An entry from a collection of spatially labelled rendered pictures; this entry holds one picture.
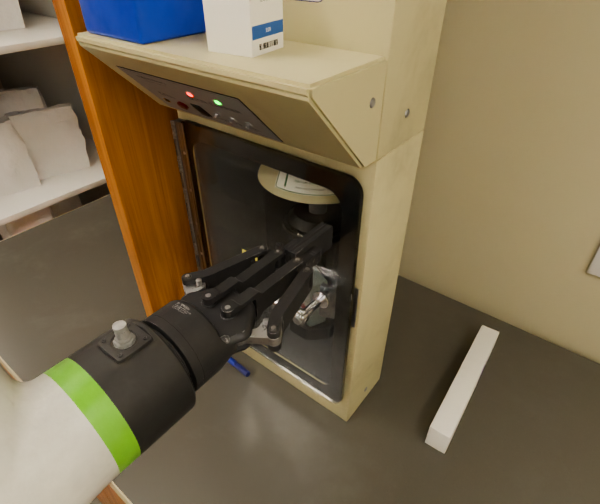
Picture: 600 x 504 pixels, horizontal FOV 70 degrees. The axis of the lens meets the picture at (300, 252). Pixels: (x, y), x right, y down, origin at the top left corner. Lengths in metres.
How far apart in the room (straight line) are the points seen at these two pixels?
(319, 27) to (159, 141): 0.35
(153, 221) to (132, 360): 0.44
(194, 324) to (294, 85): 0.20
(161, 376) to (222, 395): 0.48
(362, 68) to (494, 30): 0.47
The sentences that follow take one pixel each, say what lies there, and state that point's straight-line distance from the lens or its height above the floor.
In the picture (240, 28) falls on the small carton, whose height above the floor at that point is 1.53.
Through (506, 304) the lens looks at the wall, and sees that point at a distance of 1.02.
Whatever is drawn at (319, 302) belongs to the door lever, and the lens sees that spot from 0.57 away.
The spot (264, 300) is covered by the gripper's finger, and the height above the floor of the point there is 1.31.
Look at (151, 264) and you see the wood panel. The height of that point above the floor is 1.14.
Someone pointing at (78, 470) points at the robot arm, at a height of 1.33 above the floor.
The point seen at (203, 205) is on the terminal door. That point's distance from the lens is 0.67.
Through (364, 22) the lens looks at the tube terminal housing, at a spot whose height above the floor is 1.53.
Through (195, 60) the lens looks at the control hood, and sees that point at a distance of 0.41.
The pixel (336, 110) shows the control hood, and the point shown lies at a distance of 0.36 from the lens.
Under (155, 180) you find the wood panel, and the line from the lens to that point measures 0.73.
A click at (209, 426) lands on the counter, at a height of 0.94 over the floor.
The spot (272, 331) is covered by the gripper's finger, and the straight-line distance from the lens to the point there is 0.38.
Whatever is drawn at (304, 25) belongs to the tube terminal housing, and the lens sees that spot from 0.47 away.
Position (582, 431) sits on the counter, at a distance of 0.89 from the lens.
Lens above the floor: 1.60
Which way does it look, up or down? 37 degrees down
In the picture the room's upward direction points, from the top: straight up
